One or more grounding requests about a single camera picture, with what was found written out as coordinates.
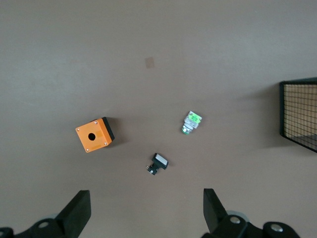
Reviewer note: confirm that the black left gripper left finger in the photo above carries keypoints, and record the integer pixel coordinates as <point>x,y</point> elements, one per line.
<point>74,213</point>

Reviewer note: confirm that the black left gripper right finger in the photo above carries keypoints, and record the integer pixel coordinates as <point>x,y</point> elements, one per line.
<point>215,213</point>

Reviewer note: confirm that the black square white-face button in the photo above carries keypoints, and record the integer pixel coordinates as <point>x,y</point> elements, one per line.
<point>160,162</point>

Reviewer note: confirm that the green push button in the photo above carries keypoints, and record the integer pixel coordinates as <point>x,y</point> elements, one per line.
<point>191,122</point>

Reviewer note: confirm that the translucent tape patch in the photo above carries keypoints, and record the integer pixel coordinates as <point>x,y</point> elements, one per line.
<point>149,62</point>

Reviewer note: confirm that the orange button enclosure box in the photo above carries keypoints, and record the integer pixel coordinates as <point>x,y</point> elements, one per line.
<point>94,136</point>

